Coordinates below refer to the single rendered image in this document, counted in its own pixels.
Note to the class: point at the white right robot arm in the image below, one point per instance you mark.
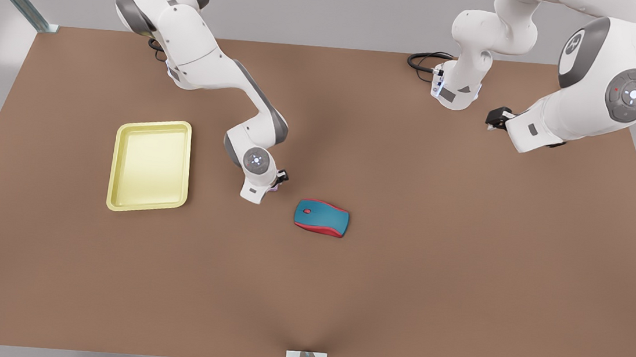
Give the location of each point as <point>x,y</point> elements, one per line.
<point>201,56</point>

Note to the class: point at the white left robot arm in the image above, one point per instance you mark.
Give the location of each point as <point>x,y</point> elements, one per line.
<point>606,89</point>

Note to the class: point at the teal and red computer mouse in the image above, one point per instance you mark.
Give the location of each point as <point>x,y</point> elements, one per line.
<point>321,218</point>

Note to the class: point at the yellow rectangular tray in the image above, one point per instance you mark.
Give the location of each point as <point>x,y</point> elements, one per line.
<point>150,166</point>

